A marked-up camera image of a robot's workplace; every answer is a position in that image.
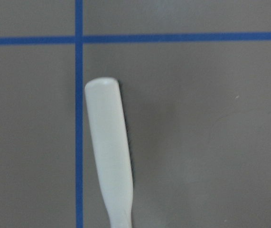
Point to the beige hand brush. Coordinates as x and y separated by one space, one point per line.
111 148

